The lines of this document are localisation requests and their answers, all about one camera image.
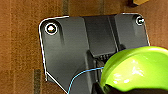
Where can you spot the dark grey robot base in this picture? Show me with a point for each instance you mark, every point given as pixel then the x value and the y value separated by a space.
pixel 66 50

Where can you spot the small green bowl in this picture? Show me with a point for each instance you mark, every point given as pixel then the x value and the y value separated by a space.
pixel 133 68

